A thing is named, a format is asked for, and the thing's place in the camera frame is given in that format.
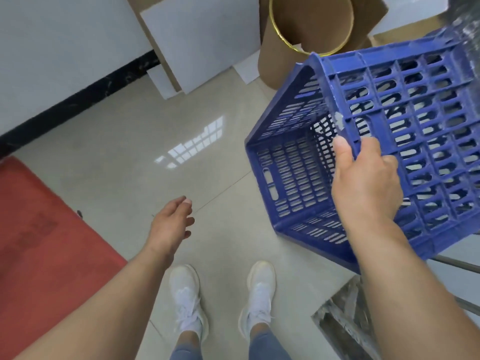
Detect person's left hand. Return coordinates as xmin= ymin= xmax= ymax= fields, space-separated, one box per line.
xmin=144 ymin=196 xmax=196 ymax=265

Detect person's right hand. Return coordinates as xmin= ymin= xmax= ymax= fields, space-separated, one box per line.
xmin=331 ymin=136 xmax=401 ymax=231

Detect blue plastic crate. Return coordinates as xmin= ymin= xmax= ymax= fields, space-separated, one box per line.
xmin=244 ymin=24 xmax=480 ymax=275

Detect person's right forearm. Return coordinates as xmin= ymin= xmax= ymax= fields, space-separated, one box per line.
xmin=344 ymin=220 xmax=480 ymax=360

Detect person's left forearm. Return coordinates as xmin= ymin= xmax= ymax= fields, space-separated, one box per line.
xmin=15 ymin=243 xmax=177 ymax=360

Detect white left shoe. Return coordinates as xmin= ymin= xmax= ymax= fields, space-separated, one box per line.
xmin=168 ymin=264 xmax=209 ymax=344

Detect white shoe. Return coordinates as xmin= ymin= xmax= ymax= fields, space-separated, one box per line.
xmin=238 ymin=260 xmax=277 ymax=340
xmin=168 ymin=264 xmax=209 ymax=344

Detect brown cardboard tube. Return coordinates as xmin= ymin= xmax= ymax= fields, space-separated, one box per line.
xmin=258 ymin=0 xmax=355 ymax=90

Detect white right shoe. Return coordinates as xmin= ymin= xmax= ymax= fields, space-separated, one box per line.
xmin=238 ymin=260 xmax=277 ymax=340

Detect small white board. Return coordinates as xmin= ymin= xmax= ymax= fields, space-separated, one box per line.
xmin=146 ymin=65 xmax=184 ymax=100

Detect white board piece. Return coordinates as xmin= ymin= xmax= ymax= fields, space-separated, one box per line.
xmin=233 ymin=50 xmax=262 ymax=85

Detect red floor mat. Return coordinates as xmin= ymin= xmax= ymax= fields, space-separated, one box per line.
xmin=0 ymin=155 xmax=129 ymax=360

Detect grey metal bar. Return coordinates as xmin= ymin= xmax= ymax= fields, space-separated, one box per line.
xmin=427 ymin=254 xmax=480 ymax=275
xmin=454 ymin=295 xmax=480 ymax=318

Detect blue jeans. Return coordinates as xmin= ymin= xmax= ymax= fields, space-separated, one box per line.
xmin=169 ymin=329 xmax=292 ymax=360

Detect grey marbled slab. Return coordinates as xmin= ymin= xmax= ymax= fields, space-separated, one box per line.
xmin=311 ymin=275 xmax=380 ymax=360

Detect large white board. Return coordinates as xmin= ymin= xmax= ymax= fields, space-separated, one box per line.
xmin=140 ymin=0 xmax=262 ymax=95

